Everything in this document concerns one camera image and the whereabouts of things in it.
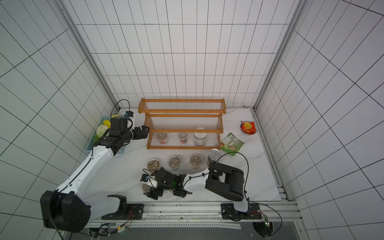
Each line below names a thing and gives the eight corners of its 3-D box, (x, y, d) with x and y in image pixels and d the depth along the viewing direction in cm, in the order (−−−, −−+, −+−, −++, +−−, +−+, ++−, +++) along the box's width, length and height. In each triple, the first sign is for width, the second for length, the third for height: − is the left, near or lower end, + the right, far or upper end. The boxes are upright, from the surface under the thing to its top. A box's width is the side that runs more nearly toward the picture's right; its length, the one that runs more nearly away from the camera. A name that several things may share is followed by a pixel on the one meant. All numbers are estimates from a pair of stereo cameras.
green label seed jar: (169, 170, 88) (168, 167, 84) (170, 159, 93) (169, 155, 89) (179, 170, 88) (179, 167, 84) (180, 159, 93) (180, 155, 89)
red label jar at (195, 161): (190, 168, 89) (190, 165, 84) (190, 158, 93) (190, 154, 89) (201, 168, 89) (202, 165, 85) (201, 158, 93) (201, 154, 89)
